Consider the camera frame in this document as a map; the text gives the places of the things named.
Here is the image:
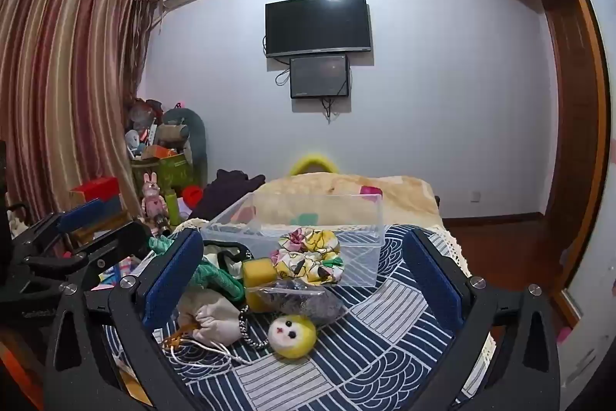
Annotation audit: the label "yellow plush doll head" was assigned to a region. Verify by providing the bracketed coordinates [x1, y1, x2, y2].
[268, 315, 317, 361]

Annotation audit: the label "beige fleece blanket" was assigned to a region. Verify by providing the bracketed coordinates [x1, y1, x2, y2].
[250, 174, 441, 231]

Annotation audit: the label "yellow sponge block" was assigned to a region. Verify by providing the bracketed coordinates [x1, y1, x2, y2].
[242, 259, 279, 313]

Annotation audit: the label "small black monitor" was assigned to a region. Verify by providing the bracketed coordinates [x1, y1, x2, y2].
[290, 55, 350, 99]

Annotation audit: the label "clear plastic storage bin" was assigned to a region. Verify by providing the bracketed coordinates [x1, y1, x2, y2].
[199, 192, 386, 287]

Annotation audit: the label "black and white braided bracelet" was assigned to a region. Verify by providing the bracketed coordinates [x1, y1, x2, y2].
[238, 305, 270, 350]

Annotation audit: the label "striped red and gold curtain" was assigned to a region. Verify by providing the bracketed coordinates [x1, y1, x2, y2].
[0, 0, 162, 229]

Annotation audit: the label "wooden wardrobe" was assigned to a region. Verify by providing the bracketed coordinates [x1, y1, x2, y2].
[467, 0, 613, 325]

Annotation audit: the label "blue wave-patterned cloth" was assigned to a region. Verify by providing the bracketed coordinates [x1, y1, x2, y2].
[103, 223, 482, 411]

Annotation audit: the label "beige drawstring pouch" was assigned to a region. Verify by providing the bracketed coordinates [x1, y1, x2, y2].
[164, 285, 251, 366]

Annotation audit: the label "red box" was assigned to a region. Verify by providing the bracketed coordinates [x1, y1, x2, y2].
[69, 176, 121, 203]

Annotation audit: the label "wall-mounted black television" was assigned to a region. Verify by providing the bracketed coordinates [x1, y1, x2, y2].
[265, 0, 372, 58]

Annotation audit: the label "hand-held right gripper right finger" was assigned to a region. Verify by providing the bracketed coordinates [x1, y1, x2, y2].
[402, 228, 561, 411]

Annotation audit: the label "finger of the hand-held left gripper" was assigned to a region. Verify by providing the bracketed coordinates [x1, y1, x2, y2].
[10, 198, 109, 258]
[24, 219, 153, 294]

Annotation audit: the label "green bottle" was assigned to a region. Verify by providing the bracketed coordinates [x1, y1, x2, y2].
[166, 192, 182, 225]

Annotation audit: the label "green cardboard box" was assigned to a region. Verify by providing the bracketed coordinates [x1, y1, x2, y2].
[131, 151, 194, 200]

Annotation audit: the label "clear bag dark contents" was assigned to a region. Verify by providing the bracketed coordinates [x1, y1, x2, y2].
[250, 278, 347, 326]

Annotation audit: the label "floral fabric scrunchie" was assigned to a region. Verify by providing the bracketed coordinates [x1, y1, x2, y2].
[269, 229, 346, 285]

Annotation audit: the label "green knitted cloth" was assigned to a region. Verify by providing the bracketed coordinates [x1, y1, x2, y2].
[149, 235, 247, 303]

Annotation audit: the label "yellow fuzzy hoop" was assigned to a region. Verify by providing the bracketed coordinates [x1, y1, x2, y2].
[289, 153, 340, 177]

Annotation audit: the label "pile of toys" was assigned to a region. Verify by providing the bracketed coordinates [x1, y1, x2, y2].
[125, 98, 165, 159]

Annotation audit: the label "pink rabbit toy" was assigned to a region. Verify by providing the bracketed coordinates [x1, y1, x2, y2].
[143, 173, 169, 220]

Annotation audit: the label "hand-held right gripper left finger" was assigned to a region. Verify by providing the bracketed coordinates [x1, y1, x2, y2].
[45, 228, 205, 411]

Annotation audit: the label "dark brown cloth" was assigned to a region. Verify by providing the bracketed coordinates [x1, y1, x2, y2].
[187, 169, 266, 220]

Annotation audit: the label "white crochet lace cloth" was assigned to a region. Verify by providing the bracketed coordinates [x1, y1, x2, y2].
[430, 225, 496, 366]

